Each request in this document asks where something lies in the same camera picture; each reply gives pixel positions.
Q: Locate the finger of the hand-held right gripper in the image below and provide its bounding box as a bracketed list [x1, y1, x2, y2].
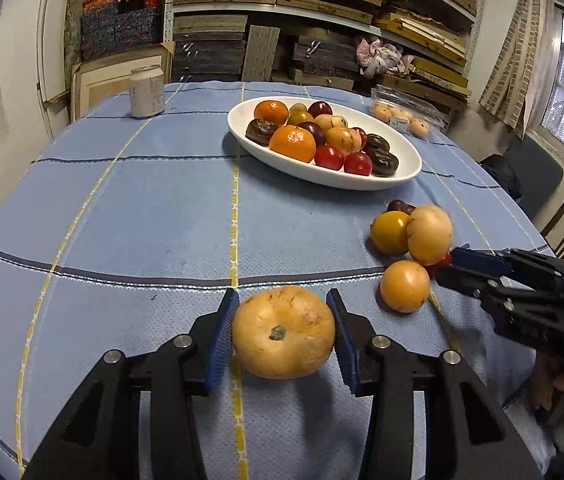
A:
[449, 244, 564, 286]
[434, 266, 517, 311]

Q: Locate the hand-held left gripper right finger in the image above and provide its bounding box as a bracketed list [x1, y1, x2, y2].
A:
[325, 287, 545, 480]

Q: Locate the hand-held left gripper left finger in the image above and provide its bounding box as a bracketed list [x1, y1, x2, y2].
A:
[22, 287, 241, 480]

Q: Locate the yellow oval fruit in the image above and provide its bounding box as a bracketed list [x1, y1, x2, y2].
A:
[407, 204, 453, 267]

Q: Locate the large yellow round fruit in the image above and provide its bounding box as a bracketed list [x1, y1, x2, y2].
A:
[232, 285, 337, 380]

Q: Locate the white oval plate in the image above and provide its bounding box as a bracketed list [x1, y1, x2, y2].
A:
[227, 96, 423, 192]

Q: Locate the orange mandarin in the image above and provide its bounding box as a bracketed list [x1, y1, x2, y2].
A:
[254, 100, 290, 128]
[268, 124, 317, 164]

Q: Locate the group of small peach fruits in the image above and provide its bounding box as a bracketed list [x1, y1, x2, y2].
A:
[373, 104, 430, 137]

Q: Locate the black bag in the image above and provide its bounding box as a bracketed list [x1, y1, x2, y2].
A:
[479, 154, 525, 201]

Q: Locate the grey blue chair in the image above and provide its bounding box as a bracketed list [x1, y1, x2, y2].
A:
[504, 132, 564, 221]

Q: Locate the blue striped tablecloth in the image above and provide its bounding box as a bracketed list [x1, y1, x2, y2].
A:
[0, 81, 560, 480]

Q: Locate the clear plastic clamshell box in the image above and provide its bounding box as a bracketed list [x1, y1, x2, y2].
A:
[371, 85, 450, 137]

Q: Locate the brick pattern curtain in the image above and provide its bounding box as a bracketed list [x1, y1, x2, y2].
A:
[479, 0, 564, 138]

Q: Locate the pink cloth bundle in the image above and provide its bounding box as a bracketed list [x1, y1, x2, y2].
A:
[356, 36, 413, 78]

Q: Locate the stack of yellow flat boxes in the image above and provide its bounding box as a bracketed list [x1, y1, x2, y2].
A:
[377, 0, 477, 106]

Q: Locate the stack of dark brown boxes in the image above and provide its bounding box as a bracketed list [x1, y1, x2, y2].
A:
[292, 35, 363, 83]

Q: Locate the white beverage can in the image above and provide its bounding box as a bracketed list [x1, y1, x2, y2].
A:
[129, 66, 165, 118]

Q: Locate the brown perforated board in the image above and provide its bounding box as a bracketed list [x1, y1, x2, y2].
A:
[243, 25, 281, 81]

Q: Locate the stack of dark grey boxes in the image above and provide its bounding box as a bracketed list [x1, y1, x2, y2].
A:
[172, 14, 247, 81]

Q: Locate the white metal shelf rack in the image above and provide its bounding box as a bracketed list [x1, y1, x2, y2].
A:
[162, 0, 485, 111]

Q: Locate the stack of blue patterned boxes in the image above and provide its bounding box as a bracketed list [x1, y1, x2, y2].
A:
[81, 0, 163, 58]

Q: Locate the white leaning board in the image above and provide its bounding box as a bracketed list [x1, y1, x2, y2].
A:
[36, 0, 70, 101]

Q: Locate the green marble slab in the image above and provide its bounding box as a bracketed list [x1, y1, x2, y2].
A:
[63, 0, 88, 66]

